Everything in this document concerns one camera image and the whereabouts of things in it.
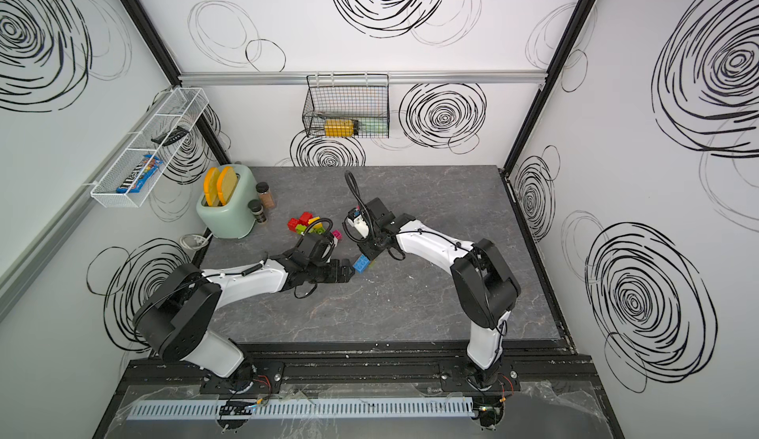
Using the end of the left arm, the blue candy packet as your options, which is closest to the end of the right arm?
the end of the left arm

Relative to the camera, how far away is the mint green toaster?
0.93 meters

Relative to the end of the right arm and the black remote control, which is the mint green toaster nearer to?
the black remote control

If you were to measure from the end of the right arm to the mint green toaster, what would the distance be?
388mm

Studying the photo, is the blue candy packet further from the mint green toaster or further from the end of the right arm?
the end of the right arm

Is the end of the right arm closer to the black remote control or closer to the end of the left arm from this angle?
the end of the left arm

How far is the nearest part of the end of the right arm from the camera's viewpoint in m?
0.66
